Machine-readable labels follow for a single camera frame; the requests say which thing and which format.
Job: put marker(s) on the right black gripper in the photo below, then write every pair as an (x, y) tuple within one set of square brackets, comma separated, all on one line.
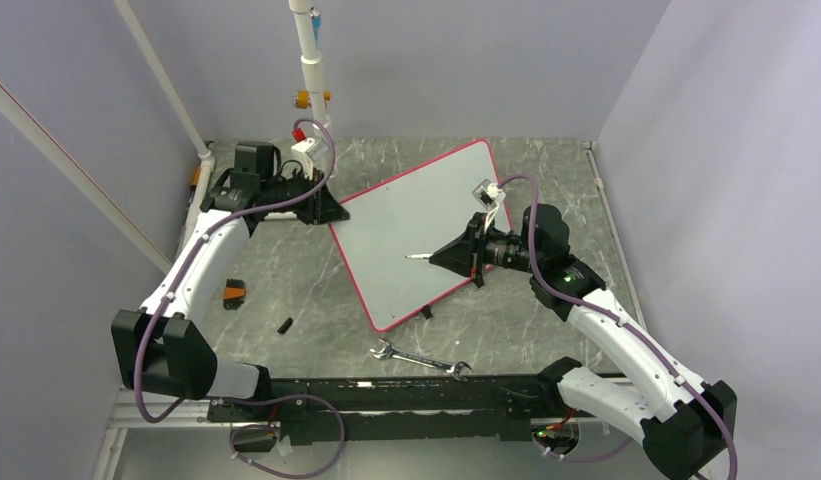
[(467, 254)]

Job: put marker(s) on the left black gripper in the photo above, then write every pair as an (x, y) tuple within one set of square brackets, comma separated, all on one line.
[(322, 208)]

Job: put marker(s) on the red framed whiteboard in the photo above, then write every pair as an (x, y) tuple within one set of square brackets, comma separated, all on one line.
[(415, 212)]

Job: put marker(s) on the black marker cap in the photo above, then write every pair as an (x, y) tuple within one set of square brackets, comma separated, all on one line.
[(285, 326)]

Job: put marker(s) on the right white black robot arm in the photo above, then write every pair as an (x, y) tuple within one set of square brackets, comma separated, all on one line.
[(622, 344)]

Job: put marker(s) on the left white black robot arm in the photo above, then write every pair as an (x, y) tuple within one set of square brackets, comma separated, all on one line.
[(159, 346)]

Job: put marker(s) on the silver double ended wrench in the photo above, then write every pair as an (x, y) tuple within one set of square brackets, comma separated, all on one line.
[(388, 350)]

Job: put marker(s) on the orange black small block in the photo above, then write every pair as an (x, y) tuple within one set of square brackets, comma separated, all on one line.
[(234, 294)]

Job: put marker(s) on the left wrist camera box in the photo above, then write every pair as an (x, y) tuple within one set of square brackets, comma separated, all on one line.
[(311, 151)]

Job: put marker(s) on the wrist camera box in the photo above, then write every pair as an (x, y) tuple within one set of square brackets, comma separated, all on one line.
[(311, 151), (491, 197)]

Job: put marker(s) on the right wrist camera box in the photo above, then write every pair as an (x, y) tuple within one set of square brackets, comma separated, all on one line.
[(491, 197)]

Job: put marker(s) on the white pvc pipe frame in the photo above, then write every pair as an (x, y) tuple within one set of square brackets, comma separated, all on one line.
[(94, 162)]

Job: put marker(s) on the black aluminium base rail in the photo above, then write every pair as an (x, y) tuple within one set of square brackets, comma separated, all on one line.
[(508, 407)]

